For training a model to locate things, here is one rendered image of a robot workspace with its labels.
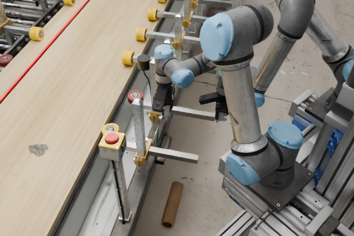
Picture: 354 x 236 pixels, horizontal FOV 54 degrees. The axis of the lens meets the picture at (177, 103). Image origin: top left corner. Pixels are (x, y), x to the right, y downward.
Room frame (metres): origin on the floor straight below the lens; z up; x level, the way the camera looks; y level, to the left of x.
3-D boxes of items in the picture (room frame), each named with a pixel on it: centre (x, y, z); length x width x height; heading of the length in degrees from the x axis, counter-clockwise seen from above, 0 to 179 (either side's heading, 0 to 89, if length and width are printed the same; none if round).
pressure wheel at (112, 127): (1.08, 0.30, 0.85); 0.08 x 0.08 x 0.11
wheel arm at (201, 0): (2.27, -0.12, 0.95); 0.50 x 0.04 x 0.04; 78
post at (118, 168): (0.75, 0.21, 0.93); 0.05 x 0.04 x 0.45; 168
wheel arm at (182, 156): (1.04, 0.11, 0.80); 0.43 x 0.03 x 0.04; 78
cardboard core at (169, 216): (1.21, 0.02, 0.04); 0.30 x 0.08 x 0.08; 168
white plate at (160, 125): (1.22, 0.09, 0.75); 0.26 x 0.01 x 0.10; 168
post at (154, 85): (1.25, 0.11, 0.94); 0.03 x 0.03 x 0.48; 78
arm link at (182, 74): (1.05, -0.02, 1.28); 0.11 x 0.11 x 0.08; 35
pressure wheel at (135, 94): (1.32, 0.21, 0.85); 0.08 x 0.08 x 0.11
